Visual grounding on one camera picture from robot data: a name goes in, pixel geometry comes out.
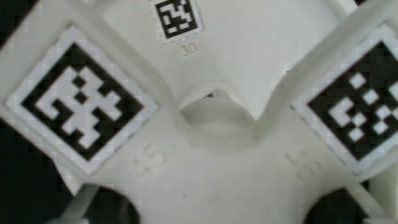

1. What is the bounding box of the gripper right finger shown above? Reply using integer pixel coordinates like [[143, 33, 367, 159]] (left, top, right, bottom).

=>
[[301, 184, 397, 224]]

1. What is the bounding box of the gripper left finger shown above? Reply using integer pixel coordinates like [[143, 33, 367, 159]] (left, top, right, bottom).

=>
[[56, 184, 141, 224]]

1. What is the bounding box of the white cross-shaped table base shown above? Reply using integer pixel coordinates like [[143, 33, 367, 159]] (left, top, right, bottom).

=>
[[0, 0, 398, 224]]

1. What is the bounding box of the white round table top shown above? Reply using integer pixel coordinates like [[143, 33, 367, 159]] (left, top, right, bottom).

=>
[[82, 0, 358, 116]]

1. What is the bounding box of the white cylindrical table leg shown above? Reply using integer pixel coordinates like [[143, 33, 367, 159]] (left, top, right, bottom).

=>
[[180, 81, 255, 136]]

